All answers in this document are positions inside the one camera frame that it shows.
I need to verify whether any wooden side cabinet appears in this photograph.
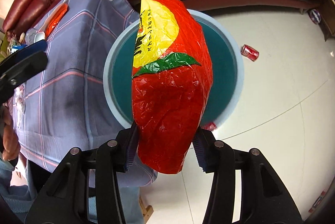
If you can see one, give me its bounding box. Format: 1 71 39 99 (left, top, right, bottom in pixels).
319 0 335 41

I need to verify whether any person left hand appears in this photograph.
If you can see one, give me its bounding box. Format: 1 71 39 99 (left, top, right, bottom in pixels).
2 107 21 161

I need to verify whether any red cola can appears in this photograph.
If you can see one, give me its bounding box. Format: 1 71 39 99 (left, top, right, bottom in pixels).
241 45 259 62

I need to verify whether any clear water bottle blue label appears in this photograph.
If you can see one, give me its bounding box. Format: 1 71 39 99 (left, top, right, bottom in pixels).
7 28 45 54

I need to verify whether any teal trash bin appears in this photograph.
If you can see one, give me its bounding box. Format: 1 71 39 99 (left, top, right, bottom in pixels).
103 10 244 131

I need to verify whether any orange red packet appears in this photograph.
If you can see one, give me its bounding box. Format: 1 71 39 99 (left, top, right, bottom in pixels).
44 3 69 38

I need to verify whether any red yellow snack bag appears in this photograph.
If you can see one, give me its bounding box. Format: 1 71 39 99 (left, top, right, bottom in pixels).
132 0 214 174

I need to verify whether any blue plaid tablecloth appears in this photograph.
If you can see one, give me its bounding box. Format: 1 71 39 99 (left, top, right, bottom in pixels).
10 0 158 188

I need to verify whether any blue white ball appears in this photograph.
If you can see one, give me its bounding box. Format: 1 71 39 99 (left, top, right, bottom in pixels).
308 9 322 24

